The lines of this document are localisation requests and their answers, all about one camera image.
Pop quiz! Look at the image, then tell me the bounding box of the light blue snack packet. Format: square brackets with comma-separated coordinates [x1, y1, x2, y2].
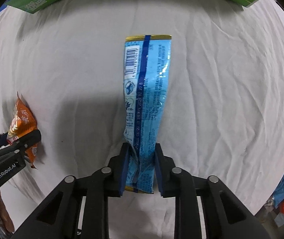
[124, 35, 172, 194]

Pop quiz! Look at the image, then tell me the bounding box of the white tablecloth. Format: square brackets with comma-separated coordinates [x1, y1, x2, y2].
[0, 0, 284, 231]

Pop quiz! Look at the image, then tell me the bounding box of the orange snack packet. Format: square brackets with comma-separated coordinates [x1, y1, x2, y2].
[6, 92, 39, 169]

